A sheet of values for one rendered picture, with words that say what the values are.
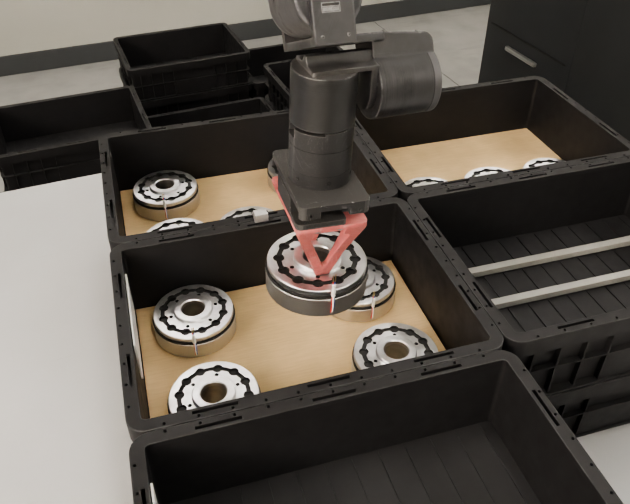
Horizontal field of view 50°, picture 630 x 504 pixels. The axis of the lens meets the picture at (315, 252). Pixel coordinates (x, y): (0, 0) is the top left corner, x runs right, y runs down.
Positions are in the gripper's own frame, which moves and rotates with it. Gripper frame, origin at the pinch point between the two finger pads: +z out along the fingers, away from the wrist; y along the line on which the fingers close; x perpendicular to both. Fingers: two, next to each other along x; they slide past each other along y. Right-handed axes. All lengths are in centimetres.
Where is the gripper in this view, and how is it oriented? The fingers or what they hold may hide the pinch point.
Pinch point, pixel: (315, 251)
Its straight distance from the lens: 67.4
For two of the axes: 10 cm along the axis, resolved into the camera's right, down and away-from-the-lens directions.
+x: -9.6, 1.5, -2.5
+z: -0.4, 7.8, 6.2
